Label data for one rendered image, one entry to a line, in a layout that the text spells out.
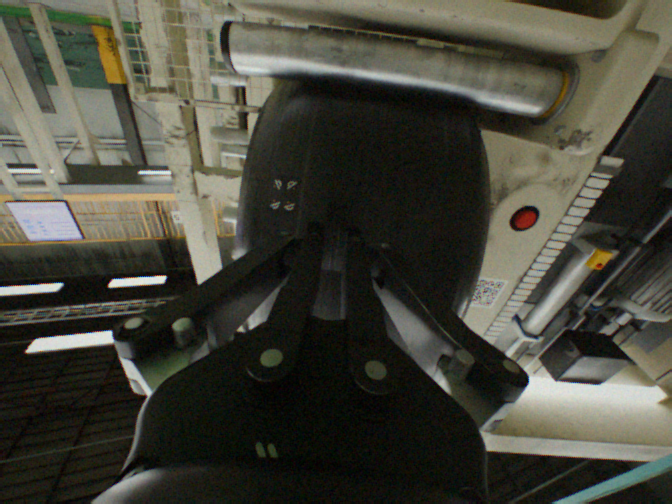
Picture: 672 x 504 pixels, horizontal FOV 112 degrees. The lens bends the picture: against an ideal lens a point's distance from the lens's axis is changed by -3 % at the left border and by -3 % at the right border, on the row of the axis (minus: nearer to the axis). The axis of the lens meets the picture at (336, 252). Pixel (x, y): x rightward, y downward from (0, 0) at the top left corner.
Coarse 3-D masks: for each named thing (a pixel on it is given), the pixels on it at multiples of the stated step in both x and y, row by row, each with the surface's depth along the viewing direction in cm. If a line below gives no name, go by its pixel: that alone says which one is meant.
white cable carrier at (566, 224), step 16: (608, 160) 34; (592, 176) 37; (608, 176) 35; (592, 192) 36; (576, 208) 38; (560, 224) 40; (576, 224) 39; (560, 240) 41; (544, 256) 43; (528, 272) 45; (544, 272) 45; (528, 288) 47; (512, 304) 50; (496, 320) 53; (496, 336) 55
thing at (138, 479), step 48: (240, 336) 7; (336, 336) 8; (192, 384) 6; (240, 384) 6; (336, 384) 6; (432, 384) 7; (144, 432) 5; (192, 432) 5; (240, 432) 5; (288, 432) 5; (336, 432) 5; (384, 432) 5; (432, 432) 5; (480, 432) 6; (144, 480) 3; (192, 480) 3; (240, 480) 2; (288, 480) 2; (336, 480) 3; (384, 480) 3; (432, 480) 5; (480, 480) 5
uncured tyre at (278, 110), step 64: (256, 128) 27; (320, 128) 24; (384, 128) 24; (448, 128) 25; (256, 192) 24; (320, 192) 23; (384, 192) 23; (448, 192) 23; (448, 256) 23; (256, 320) 27
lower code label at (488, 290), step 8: (480, 280) 45; (488, 280) 45; (496, 280) 45; (504, 280) 45; (480, 288) 46; (488, 288) 46; (496, 288) 46; (480, 296) 47; (488, 296) 47; (496, 296) 47; (472, 304) 49; (480, 304) 49; (488, 304) 48
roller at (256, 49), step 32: (224, 32) 22; (256, 32) 22; (288, 32) 22; (320, 32) 22; (256, 64) 23; (288, 64) 23; (320, 64) 23; (352, 64) 23; (384, 64) 23; (416, 64) 22; (448, 64) 22; (480, 64) 22; (512, 64) 23; (416, 96) 25; (448, 96) 24; (480, 96) 24; (512, 96) 23; (544, 96) 23
